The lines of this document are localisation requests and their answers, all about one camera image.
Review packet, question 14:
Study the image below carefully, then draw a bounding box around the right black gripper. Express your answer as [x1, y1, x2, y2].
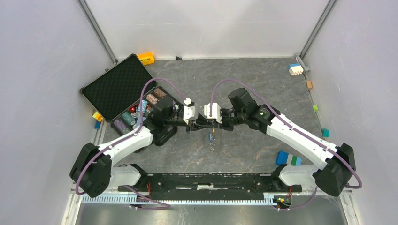
[212, 108, 246, 132]

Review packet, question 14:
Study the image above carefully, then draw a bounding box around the large metal keyring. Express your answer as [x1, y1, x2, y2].
[208, 128, 215, 152]

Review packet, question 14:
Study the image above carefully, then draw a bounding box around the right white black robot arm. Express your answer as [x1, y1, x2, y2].
[205, 88, 357, 196]

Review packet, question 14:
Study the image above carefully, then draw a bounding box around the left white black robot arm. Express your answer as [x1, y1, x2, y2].
[69, 98, 222, 197]

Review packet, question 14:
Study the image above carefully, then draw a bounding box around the blue green white block stack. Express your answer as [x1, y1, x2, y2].
[275, 150, 302, 166]

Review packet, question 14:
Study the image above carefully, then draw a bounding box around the black poker chip case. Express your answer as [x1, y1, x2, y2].
[80, 54, 183, 146]

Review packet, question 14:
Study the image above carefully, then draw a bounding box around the orange toy block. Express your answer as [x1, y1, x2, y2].
[137, 52, 155, 66]

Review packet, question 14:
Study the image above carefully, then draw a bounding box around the blue white toy block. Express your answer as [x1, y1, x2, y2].
[289, 63, 304, 76]

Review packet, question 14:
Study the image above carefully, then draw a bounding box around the small brown wooden block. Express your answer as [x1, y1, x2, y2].
[306, 81, 313, 90]

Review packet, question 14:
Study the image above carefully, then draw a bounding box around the small teal cube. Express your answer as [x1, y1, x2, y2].
[321, 128, 329, 138]

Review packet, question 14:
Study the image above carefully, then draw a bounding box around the yellow orange blue block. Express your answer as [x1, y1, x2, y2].
[92, 111, 103, 130]

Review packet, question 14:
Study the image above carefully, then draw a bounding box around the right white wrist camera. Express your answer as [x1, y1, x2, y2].
[204, 103, 222, 124]

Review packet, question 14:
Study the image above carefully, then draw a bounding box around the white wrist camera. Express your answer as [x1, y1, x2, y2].
[204, 103, 222, 124]
[183, 105, 199, 125]

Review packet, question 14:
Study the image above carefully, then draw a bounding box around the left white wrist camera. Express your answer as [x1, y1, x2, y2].
[183, 105, 199, 125]

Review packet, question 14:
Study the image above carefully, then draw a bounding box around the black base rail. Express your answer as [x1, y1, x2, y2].
[132, 172, 302, 200]

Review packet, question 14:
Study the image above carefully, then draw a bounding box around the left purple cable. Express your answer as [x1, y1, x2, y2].
[74, 77, 192, 210]

